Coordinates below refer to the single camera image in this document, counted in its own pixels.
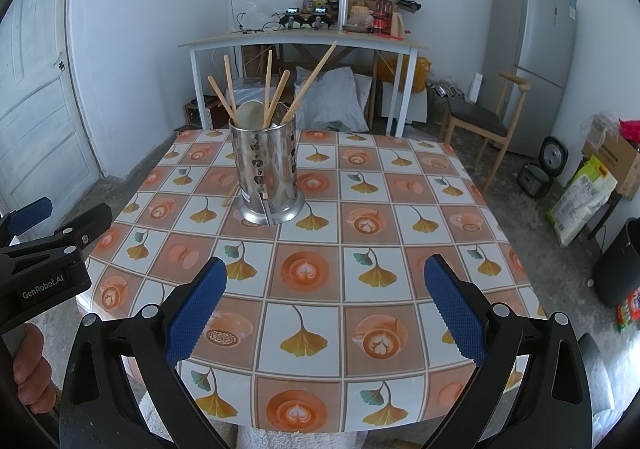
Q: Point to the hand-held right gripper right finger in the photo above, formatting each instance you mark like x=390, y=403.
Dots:
x=455, y=309

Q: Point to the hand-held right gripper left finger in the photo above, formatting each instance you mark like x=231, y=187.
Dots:
x=197, y=309

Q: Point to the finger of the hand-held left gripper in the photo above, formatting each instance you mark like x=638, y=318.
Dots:
x=85, y=226
x=32, y=216

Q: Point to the perforated steel utensil holder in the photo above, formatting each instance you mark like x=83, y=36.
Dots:
x=270, y=164

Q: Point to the white ceramic spoon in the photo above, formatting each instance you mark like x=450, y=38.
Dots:
x=249, y=114

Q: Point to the metal spoon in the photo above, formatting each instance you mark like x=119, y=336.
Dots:
x=281, y=113

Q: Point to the person's left hand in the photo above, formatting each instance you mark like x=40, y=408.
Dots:
x=32, y=369

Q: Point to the grey rice cooker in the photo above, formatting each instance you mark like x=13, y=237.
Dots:
x=535, y=181

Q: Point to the dark brown box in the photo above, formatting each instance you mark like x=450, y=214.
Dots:
x=207, y=116

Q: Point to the white green rice bag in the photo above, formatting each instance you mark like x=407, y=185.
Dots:
x=580, y=199

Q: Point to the black bin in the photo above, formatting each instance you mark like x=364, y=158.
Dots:
x=620, y=264

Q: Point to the orange snack packet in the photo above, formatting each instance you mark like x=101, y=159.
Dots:
x=629, y=311

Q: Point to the wooden chair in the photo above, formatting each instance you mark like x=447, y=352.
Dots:
x=475, y=119

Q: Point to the white foam box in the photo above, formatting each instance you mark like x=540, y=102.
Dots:
x=417, y=106

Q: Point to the white slim container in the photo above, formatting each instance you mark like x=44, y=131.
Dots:
x=477, y=88

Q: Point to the yellow plastic bag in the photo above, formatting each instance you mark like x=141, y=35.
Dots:
x=420, y=74

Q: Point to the white sack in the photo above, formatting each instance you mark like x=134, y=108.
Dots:
x=335, y=99

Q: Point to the grey refrigerator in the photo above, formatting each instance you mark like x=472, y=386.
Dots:
x=530, y=54

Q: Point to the white long desk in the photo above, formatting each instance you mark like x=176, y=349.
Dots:
x=300, y=40

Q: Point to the black device with screen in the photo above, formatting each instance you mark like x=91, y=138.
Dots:
x=321, y=14
x=292, y=18

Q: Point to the red bottles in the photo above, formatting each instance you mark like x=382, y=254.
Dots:
x=382, y=19

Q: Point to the clear plastic tube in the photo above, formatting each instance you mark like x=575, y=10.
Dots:
x=344, y=4

